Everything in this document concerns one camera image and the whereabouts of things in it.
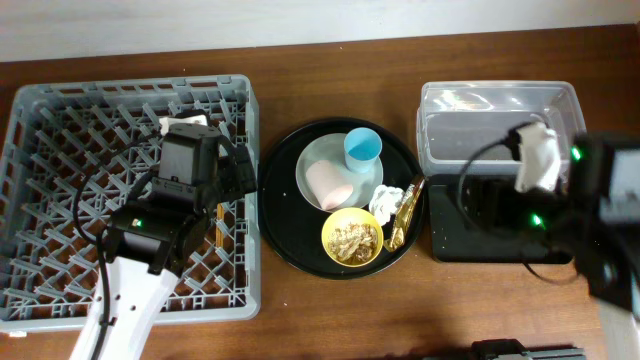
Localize wooden chopstick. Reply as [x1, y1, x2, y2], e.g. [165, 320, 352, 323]
[215, 204, 225, 248]

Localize brown gold coffee sachet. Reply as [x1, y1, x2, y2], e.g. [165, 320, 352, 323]
[383, 175, 425, 252]

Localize white napkin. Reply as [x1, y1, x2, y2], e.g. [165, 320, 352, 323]
[368, 185, 404, 226]

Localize yellow bowl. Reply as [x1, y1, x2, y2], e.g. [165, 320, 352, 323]
[321, 208, 384, 268]

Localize food scraps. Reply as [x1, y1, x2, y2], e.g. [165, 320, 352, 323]
[328, 223, 378, 265]

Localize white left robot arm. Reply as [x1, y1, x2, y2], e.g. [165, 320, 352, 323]
[71, 123, 257, 359]

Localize grey dishwasher rack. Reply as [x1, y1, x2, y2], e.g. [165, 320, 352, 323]
[1, 75, 260, 334]

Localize black rectangular tray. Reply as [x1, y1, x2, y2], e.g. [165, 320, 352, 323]
[426, 175, 572, 265]

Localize clear plastic bin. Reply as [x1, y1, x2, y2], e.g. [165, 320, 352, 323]
[416, 80, 586, 176]

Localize black round tray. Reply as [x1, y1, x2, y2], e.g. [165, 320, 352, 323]
[258, 117, 428, 280]

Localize pink cup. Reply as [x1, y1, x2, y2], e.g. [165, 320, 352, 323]
[305, 160, 353, 211]

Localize white plate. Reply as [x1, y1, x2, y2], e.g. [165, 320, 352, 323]
[295, 133, 384, 212]

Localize light blue cup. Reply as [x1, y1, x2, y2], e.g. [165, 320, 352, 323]
[344, 127, 382, 173]

